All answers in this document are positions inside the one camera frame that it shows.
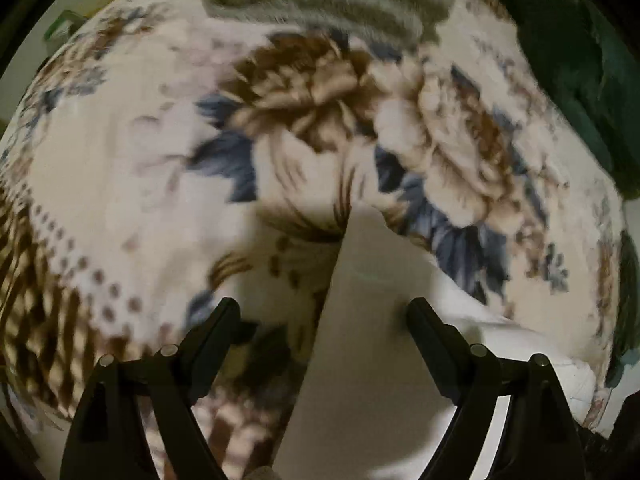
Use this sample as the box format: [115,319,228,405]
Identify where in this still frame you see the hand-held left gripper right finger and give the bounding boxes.
[406,297,586,480]

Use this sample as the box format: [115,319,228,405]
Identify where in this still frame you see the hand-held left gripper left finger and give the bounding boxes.
[60,297,242,480]

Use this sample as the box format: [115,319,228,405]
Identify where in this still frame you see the white pants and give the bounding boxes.
[272,207,597,480]

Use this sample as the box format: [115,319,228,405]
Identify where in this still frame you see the floral bed blanket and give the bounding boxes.
[0,0,633,480]

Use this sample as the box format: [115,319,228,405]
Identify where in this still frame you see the folded grey-blue jeans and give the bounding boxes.
[605,230,640,388]

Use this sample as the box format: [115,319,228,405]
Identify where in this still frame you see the dark green blanket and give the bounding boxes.
[500,0,640,192]

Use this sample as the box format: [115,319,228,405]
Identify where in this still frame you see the green and white container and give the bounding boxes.
[44,9,82,42]

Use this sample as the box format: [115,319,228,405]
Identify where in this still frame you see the grey fuzzy towel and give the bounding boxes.
[202,0,458,52]

